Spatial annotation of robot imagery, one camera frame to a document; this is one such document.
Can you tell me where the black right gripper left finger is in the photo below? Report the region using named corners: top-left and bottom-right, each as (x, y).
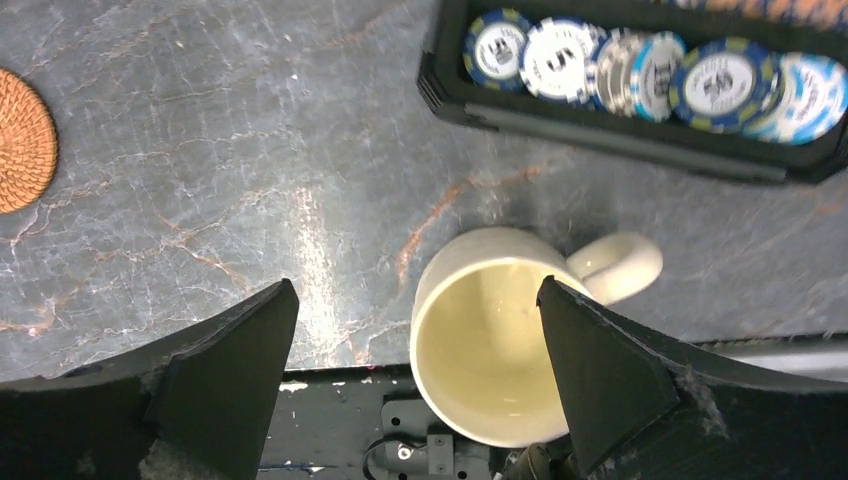
top-left (1, 279), bottom-right (299, 479)

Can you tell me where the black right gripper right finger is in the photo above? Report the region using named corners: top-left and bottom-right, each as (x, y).
top-left (537, 277), bottom-right (847, 479)

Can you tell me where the cream ceramic mug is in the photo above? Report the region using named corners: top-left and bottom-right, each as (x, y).
top-left (409, 227), bottom-right (664, 448)

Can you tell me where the woven round coaster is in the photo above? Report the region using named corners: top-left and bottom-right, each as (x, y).
top-left (1, 69), bottom-right (59, 214)

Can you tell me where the navy yellow poker chip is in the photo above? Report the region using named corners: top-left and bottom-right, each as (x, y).
top-left (668, 37), bottom-right (785, 133)

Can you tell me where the open black case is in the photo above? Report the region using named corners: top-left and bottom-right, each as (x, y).
top-left (416, 1), bottom-right (847, 184)

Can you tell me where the light blue poker chip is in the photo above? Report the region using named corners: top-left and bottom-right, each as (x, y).
top-left (630, 31), bottom-right (686, 122)

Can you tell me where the pale blue poker chip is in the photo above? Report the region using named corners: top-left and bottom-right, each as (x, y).
top-left (743, 52), bottom-right (847, 145)

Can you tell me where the white poker chip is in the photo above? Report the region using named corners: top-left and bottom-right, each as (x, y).
top-left (519, 16), bottom-right (607, 104)

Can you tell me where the dark blue poker chip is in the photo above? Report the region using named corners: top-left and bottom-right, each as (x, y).
top-left (462, 8), bottom-right (532, 92)

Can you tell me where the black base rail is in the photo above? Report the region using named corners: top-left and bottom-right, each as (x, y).
top-left (254, 337), bottom-right (848, 480)

